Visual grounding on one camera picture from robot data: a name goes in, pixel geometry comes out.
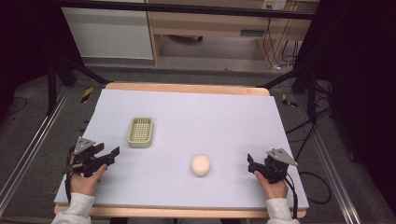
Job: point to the white power strip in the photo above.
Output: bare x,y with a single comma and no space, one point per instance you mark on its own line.
274,4

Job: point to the white cabinet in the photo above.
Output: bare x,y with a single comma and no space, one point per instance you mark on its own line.
109,34

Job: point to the round cream soap bar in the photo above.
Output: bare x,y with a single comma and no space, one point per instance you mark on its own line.
200,165

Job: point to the person's left hand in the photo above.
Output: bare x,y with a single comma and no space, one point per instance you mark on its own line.
83,184

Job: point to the pale lilac foam mat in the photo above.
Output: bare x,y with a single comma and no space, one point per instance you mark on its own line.
193,124

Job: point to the light wooden desk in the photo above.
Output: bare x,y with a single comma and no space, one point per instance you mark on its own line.
211,23

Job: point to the pale green soap dish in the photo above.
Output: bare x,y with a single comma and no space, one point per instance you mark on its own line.
140,132

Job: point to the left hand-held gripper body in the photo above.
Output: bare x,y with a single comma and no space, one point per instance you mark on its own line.
83,153

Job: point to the black curtain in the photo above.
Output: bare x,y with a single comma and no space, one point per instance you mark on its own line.
361,77
25,40

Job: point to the yellow black floor tape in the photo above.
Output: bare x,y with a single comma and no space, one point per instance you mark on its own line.
289,102
87,95

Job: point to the wooden table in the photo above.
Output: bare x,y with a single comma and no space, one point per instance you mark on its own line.
186,88

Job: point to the person's right hand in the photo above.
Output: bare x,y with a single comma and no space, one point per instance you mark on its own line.
274,189

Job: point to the black horizontal frame bar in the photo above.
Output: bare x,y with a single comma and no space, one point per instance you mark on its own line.
186,8

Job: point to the black metal stand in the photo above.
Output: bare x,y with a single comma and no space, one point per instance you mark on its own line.
311,93
51,87

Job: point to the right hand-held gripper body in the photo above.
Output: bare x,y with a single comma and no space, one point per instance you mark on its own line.
277,165

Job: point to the metal floor rail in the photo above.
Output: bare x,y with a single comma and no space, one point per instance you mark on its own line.
336,174
34,143

